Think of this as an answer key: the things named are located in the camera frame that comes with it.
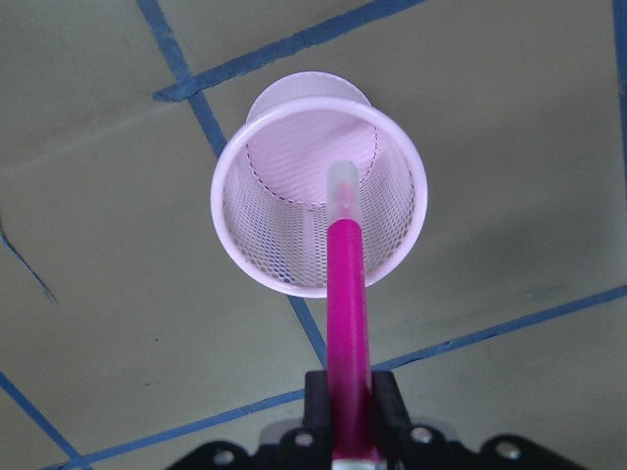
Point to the pink highlighter pen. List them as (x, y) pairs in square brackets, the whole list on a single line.
[(348, 370)]

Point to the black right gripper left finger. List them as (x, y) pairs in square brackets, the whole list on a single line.
[(317, 421)]

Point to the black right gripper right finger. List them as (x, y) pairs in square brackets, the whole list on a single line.
[(390, 418)]

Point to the pink mesh cup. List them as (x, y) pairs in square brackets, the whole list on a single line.
[(269, 196)]

